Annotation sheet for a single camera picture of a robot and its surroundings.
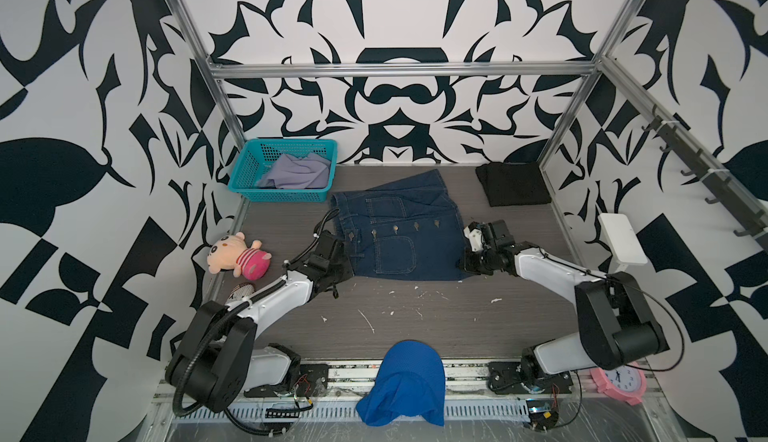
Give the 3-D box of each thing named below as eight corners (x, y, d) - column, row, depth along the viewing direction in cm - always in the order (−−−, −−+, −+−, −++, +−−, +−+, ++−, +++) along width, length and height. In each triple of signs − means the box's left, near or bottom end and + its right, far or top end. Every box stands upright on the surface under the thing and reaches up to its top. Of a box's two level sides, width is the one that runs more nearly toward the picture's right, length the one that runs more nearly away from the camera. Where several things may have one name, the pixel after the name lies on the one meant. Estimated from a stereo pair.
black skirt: (485, 206, 111) (488, 199, 108) (476, 169, 122) (478, 162, 119) (549, 206, 111) (554, 199, 108) (533, 169, 122) (537, 162, 119)
